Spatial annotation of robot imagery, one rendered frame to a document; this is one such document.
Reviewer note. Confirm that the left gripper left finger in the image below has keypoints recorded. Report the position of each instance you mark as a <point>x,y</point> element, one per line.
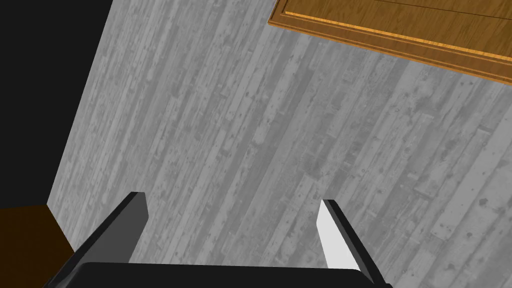
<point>118,234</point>

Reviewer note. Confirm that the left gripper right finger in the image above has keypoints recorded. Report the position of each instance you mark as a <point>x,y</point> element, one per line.
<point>338,240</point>

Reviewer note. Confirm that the brown wooden door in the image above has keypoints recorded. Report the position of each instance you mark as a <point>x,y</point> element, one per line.
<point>400,24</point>

